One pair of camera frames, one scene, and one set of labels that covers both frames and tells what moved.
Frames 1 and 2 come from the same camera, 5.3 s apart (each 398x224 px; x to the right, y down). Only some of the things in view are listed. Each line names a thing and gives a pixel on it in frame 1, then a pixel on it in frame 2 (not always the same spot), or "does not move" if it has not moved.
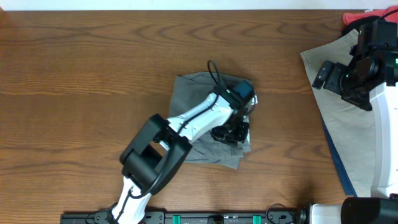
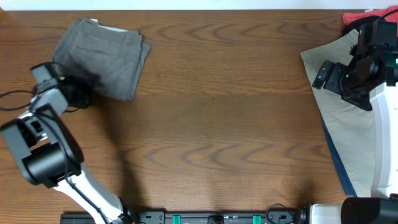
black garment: x=357 y=23 does not move
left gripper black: x=240 y=139 -> x=88 y=84
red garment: x=349 y=17 does not move
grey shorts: x=190 y=90 -> x=115 y=56
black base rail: x=277 y=217 does not move
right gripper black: x=333 y=84 does not move
